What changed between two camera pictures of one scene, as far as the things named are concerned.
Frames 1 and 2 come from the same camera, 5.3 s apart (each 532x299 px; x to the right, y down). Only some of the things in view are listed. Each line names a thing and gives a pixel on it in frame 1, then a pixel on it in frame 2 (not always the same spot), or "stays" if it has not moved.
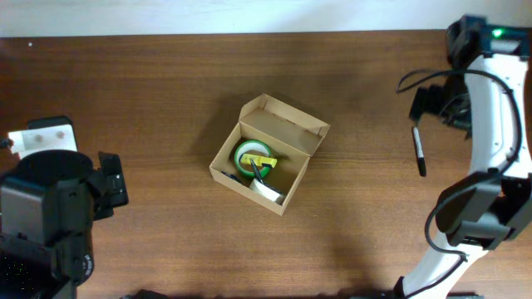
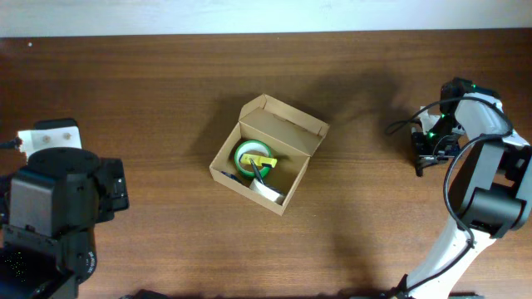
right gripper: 421,105 to 421,154
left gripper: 113,179 stays
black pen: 256,171 stays
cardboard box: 293,136 stays
